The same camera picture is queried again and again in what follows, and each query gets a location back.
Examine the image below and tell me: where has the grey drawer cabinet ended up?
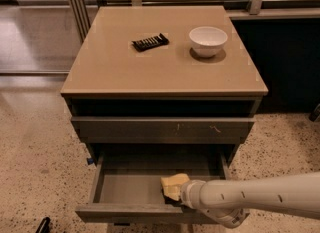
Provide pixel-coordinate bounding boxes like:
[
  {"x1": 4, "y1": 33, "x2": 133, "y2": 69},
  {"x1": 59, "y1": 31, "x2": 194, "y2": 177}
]
[{"x1": 59, "y1": 5, "x2": 269, "y2": 226}]

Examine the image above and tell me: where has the blue cabinet caster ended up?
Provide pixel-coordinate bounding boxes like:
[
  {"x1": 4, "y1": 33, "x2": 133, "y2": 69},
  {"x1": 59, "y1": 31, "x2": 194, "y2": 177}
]
[{"x1": 86, "y1": 158, "x2": 94, "y2": 165}]

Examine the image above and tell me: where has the white bowl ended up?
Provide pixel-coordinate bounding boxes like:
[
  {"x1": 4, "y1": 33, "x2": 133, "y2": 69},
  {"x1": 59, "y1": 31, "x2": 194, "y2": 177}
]
[{"x1": 189, "y1": 26, "x2": 228, "y2": 58}]

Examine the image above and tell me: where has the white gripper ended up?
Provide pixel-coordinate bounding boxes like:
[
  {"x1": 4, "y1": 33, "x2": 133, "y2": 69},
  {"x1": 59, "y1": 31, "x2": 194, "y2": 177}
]
[{"x1": 180, "y1": 180, "x2": 205, "y2": 209}]

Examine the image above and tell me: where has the closed top drawer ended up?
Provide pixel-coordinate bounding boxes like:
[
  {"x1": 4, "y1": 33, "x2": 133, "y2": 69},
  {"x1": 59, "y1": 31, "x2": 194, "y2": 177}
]
[{"x1": 71, "y1": 116, "x2": 255, "y2": 144}]

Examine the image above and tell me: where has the black object on floor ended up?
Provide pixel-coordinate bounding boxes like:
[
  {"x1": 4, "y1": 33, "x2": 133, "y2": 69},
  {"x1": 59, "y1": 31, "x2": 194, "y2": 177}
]
[{"x1": 35, "y1": 217, "x2": 51, "y2": 233}]

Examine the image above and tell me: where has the metal window frame post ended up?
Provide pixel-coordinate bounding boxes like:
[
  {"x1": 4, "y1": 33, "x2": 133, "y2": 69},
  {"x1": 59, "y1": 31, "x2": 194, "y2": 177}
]
[{"x1": 68, "y1": 0, "x2": 90, "y2": 43}]

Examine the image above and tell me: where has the open middle drawer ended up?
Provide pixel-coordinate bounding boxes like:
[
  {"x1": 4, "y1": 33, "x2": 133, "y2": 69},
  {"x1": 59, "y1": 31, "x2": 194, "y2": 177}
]
[{"x1": 76, "y1": 153, "x2": 229, "y2": 224}]

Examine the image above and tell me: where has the yellow sponge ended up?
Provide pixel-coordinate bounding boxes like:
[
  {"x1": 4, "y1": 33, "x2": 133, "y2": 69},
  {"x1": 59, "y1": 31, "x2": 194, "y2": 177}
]
[{"x1": 160, "y1": 173, "x2": 190, "y2": 201}]

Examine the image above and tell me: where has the black comb-like rack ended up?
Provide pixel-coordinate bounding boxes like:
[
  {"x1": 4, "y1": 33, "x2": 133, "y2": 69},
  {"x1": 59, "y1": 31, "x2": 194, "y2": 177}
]
[{"x1": 132, "y1": 33, "x2": 169, "y2": 52}]

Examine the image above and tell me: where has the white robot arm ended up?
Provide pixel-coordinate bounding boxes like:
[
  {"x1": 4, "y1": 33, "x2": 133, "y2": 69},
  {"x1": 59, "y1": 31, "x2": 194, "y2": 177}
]
[{"x1": 180, "y1": 172, "x2": 320, "y2": 228}]

